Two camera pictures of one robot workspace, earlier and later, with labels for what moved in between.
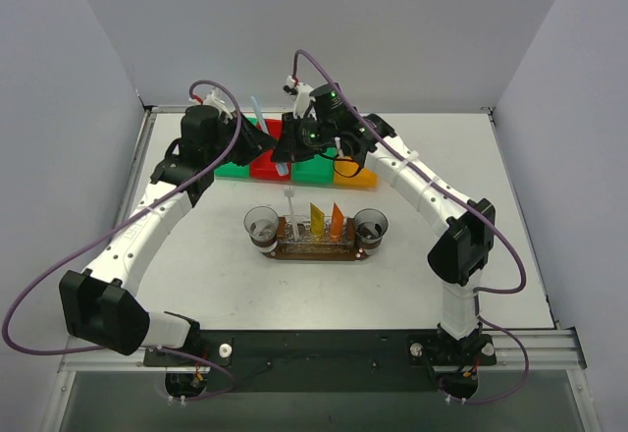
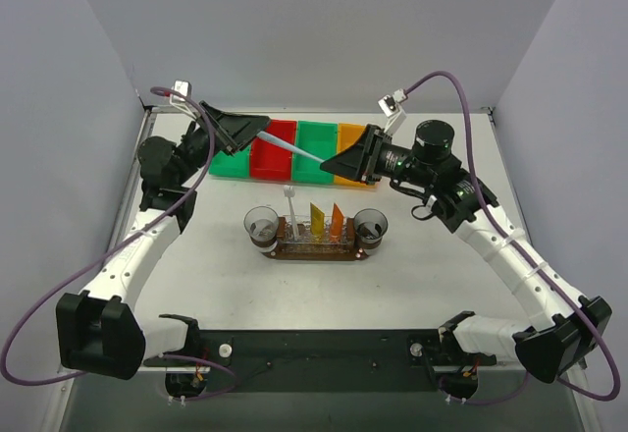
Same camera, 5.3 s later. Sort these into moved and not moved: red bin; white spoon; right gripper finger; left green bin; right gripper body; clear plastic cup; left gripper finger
Moved: left gripper finger; right gripper body; right gripper finger
Not moved: clear plastic cup; white spoon; red bin; left green bin
